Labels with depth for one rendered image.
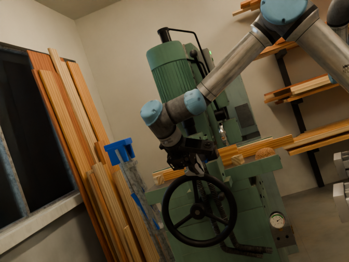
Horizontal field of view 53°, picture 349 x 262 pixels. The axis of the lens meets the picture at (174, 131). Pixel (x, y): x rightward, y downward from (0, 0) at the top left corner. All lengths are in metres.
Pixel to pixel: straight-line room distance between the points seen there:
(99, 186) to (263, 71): 2.17
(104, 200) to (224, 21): 2.34
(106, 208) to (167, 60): 1.63
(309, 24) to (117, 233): 2.34
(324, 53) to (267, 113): 2.99
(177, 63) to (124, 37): 2.70
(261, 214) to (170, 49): 0.81
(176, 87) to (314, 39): 0.73
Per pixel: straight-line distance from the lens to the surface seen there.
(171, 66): 1.58
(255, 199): 1.51
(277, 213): 1.46
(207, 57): 1.91
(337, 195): 1.22
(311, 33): 1.03
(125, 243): 2.97
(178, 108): 1.04
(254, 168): 1.47
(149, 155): 4.15
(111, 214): 2.93
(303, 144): 3.64
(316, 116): 4.07
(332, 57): 1.03
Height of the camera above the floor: 1.15
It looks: 1 degrees down
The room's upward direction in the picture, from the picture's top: 19 degrees counter-clockwise
